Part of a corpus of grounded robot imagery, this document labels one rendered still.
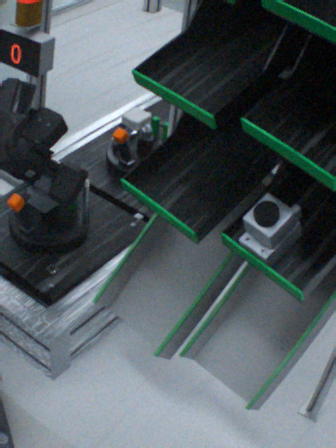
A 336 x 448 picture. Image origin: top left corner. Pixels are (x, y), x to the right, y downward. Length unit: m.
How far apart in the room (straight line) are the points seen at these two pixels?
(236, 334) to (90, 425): 0.27
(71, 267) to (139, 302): 0.16
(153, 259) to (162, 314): 0.08
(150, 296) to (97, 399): 0.19
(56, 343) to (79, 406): 0.11
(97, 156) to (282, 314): 0.56
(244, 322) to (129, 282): 0.18
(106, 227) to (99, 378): 0.26
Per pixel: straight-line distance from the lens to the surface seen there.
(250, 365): 1.01
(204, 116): 0.81
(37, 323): 1.11
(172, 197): 0.95
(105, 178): 1.36
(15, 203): 1.14
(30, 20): 1.26
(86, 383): 1.16
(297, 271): 0.88
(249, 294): 1.03
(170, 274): 1.06
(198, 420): 1.13
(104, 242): 1.23
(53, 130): 1.11
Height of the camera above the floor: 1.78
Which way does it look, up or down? 39 degrees down
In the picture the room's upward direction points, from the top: 8 degrees clockwise
